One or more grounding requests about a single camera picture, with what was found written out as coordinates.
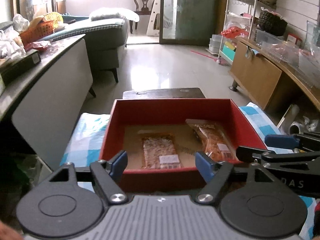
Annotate white plastic bags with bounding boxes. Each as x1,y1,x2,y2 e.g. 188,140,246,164
1,14,30,64

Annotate pink broom stick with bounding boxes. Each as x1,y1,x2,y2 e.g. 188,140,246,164
190,50,217,62

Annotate green grey sofa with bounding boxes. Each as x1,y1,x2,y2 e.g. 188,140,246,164
40,15,129,82

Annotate dark flat box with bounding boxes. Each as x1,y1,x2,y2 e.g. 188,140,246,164
1,49,41,86

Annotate blue white checkered cloth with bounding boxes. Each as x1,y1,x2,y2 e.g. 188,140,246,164
60,102,319,239

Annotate red wrapper on cabinet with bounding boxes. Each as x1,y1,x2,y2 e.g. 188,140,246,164
24,41,51,51

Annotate white stacked containers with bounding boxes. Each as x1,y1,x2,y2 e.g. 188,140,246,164
208,34,222,54

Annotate white pillow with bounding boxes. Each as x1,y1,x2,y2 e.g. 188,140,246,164
89,7,140,22

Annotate red plastic bag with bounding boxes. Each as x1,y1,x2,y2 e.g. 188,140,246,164
221,26,249,38

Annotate grey side cabinet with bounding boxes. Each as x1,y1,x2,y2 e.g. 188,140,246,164
1,35,93,170

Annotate clear-wrapped nut bar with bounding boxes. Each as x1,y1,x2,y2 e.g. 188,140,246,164
142,134,182,170

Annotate dark wooden stool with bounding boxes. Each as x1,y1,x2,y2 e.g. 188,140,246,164
123,87,205,100

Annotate glass sliding door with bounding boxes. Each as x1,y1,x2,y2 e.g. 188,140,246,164
159,0,227,46

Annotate red cardboard box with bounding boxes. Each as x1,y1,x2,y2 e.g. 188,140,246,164
100,99,265,193

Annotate foil roll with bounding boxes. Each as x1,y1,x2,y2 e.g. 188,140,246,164
277,104,319,135

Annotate wooden tv cabinet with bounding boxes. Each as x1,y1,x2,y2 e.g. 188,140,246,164
229,37,319,120

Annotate white metal shelf rack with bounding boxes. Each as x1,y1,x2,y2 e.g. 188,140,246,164
216,0,278,65

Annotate clear plastic trays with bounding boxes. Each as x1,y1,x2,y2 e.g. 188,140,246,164
256,21,319,88

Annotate orange plastic basket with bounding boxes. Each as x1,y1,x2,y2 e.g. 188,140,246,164
20,12,63,46

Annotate dark woven basket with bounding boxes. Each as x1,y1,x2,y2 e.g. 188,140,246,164
258,10,287,36

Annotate orange wrapped snack bar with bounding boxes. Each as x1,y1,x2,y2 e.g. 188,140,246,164
186,119,238,161

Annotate dark wooden chair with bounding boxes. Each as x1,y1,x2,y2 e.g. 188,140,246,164
129,0,158,34

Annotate white wooden ladder frame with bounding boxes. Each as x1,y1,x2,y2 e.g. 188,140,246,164
146,0,161,37

